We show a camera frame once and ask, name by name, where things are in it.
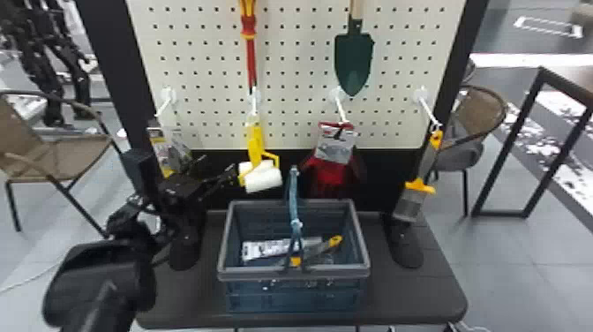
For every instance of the green trowel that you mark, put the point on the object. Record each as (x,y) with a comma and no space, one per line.
(354,58)

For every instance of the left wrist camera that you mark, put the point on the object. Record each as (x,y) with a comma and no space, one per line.
(139,169)

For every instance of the red gloves on card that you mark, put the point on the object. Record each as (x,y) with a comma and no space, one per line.
(330,171)

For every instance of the red yellow screwdriver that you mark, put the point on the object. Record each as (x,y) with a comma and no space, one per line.
(250,51)

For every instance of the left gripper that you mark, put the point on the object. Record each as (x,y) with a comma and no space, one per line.
(181,191)

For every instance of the blue basket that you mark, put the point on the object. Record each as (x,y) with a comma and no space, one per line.
(296,287)

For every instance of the yellow grey paint brush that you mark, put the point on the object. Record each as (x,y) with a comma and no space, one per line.
(410,201)

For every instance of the brown chair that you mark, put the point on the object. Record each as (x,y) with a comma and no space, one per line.
(477,113)
(51,155)

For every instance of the black framed side table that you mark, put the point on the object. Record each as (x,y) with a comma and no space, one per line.
(563,83)

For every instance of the yellow paint roller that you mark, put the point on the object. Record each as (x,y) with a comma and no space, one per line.
(261,178)

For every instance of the white pegboard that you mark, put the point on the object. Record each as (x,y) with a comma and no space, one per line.
(296,69)

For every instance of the yellow carded hand tool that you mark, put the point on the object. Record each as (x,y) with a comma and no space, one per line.
(167,148)

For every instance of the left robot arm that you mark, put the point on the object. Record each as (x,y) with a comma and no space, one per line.
(99,282)

